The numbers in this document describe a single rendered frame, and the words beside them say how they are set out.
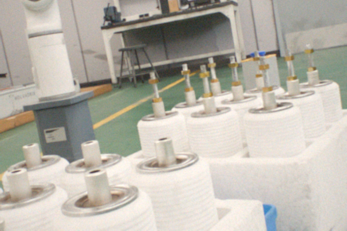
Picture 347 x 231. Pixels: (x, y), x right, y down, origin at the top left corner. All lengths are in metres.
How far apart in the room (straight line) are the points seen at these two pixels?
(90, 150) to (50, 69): 0.68
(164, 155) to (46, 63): 0.78
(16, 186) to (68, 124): 0.73
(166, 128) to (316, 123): 0.28
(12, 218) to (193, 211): 0.19
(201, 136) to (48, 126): 0.55
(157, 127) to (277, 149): 0.24
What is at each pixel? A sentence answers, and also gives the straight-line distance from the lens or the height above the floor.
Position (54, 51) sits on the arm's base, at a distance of 1.27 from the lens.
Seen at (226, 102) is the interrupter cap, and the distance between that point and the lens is 0.94.
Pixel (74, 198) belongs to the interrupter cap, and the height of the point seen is 0.25.
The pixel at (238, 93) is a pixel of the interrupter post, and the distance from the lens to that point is 0.95.
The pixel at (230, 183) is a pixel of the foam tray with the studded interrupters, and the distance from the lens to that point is 0.79.
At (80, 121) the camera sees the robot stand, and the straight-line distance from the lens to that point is 1.27.
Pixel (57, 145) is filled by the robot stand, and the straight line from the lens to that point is 1.27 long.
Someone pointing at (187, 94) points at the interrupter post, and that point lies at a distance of 1.01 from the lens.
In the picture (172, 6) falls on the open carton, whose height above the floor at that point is 0.85.
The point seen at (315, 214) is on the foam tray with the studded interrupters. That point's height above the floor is 0.10.
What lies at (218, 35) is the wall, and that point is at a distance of 6.14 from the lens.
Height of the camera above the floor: 0.39
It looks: 7 degrees down
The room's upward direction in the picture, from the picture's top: 10 degrees counter-clockwise
